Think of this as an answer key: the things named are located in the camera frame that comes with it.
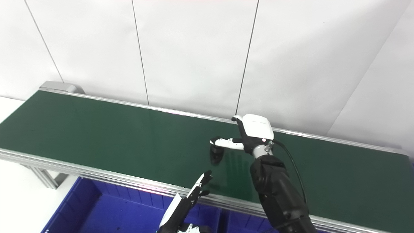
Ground grey conveyor end housing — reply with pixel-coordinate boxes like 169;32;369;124
39;81;86;95

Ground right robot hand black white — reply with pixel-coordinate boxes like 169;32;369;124
210;114;275;159

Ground blue plastic bin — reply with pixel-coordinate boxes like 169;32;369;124
223;210;278;233
40;176;223;233

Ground green conveyor belt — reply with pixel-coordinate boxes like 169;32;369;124
0;91;414;233
0;89;414;233

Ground aluminium conveyor support leg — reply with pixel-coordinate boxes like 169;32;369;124
21;164;68;190

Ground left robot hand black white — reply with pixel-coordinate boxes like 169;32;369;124
157;171;213;233

